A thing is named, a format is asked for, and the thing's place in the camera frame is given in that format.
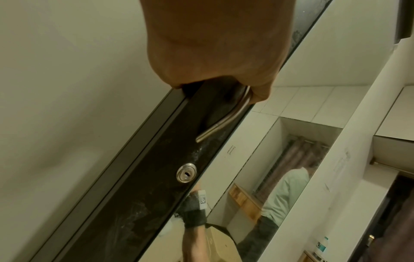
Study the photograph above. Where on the person's left hand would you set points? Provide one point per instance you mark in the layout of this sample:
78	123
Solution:
213	38

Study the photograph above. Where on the round silver lock cylinder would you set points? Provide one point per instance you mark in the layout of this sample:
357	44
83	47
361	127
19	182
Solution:
186	172

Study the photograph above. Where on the dark framed glass door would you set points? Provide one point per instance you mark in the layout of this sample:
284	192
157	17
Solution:
152	179

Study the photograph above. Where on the white bottle blue label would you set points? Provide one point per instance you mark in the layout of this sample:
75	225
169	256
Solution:
321	247

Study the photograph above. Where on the small wooden box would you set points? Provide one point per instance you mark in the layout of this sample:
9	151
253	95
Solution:
311	257

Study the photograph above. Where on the dark wooden door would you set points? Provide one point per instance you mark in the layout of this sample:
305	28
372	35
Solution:
385	220

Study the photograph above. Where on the frameless wall mirror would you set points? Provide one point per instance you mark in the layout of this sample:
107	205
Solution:
291	153

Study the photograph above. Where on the cream wall cabinet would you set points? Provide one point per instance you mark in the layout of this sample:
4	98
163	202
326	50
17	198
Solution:
396	120

